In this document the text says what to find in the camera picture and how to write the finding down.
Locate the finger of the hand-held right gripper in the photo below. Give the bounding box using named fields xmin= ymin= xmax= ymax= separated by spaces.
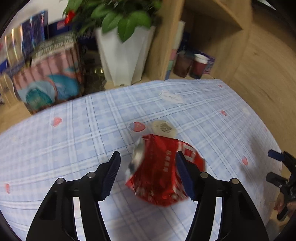
xmin=268 ymin=149 xmax=296 ymax=167
xmin=266 ymin=172 xmax=289 ymax=188

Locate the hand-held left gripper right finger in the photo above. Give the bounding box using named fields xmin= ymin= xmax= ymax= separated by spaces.
xmin=175 ymin=150 xmax=270 ymax=241

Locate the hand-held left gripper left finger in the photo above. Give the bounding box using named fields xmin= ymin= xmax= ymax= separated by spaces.
xmin=25 ymin=151 xmax=121 ymax=241

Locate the crushed red can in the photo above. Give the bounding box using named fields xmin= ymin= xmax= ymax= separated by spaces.
xmin=125 ymin=134 xmax=206 ymax=207

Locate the person's right hand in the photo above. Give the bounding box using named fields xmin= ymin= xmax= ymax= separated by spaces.
xmin=274 ymin=193 xmax=288 ymax=211

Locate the red paper cup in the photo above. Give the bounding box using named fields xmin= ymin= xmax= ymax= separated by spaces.
xmin=190 ymin=54 xmax=210 ymax=80

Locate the small blue box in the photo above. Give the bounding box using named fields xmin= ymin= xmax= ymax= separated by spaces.
xmin=203 ymin=54 xmax=216 ymax=75

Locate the red rose plant white pot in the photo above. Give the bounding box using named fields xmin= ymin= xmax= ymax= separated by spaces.
xmin=62 ymin=0 xmax=162 ymax=86

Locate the stack of pastel cups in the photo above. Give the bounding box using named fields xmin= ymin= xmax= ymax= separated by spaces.
xmin=165 ymin=21 xmax=186 ymax=80

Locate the wooden shelving unit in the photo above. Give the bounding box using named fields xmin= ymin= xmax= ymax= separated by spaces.
xmin=0 ymin=0 xmax=252 ymax=132

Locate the silver blue box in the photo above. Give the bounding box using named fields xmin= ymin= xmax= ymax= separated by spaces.
xmin=0 ymin=70 xmax=19 ymax=107
xmin=5 ymin=10 xmax=49 ymax=67

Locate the dark flat box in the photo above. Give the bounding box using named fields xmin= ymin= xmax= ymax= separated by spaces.
xmin=31 ymin=32 xmax=78 ymax=64

